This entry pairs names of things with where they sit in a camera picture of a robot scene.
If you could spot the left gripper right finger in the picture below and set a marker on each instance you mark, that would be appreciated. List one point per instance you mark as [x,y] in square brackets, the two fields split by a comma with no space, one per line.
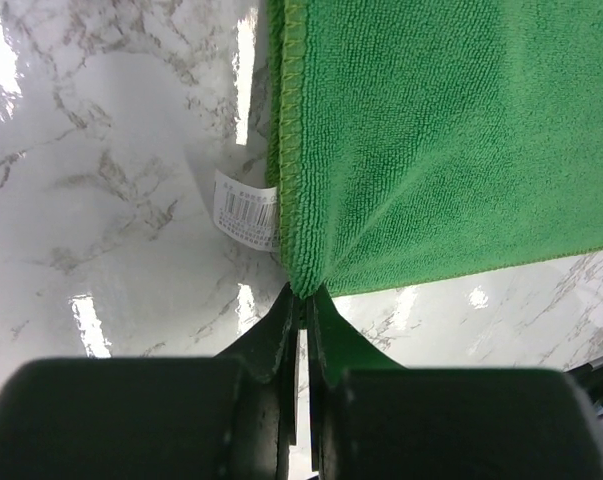
[372,418]

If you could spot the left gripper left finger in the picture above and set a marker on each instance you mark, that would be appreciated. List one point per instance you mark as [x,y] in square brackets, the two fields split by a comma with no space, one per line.
[228,416]

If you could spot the green towel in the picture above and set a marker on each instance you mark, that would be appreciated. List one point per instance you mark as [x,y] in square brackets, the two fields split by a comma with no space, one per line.
[417,141]

